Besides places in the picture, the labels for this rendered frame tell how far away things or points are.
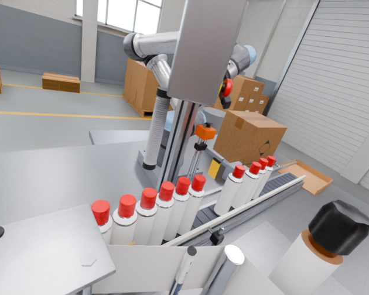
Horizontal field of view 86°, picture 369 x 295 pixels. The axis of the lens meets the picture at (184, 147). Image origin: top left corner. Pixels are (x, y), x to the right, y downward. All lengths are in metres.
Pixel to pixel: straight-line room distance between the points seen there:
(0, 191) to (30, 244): 0.58
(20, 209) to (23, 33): 5.10
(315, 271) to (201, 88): 0.46
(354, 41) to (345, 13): 0.58
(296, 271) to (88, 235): 0.46
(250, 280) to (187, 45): 0.45
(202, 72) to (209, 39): 0.06
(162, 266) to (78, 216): 0.20
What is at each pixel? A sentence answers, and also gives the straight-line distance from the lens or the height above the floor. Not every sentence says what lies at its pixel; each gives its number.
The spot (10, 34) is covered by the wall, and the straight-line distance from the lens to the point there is 5.73.
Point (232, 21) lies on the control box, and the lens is 0.40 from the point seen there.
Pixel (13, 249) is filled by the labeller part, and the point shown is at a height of 1.14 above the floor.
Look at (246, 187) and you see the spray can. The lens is 0.77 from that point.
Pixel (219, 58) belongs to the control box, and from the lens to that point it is 0.40.
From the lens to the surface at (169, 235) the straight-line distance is 0.61.
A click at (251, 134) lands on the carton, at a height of 1.07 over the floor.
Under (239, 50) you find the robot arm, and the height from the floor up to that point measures 1.42.
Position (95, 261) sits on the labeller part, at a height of 1.14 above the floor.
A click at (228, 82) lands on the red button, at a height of 1.34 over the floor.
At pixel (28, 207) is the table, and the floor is 0.83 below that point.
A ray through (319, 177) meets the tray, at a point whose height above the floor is 0.84.
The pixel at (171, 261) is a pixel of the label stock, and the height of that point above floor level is 1.02.
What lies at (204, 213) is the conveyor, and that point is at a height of 0.88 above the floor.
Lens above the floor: 1.38
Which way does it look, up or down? 26 degrees down
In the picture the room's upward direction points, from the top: 16 degrees clockwise
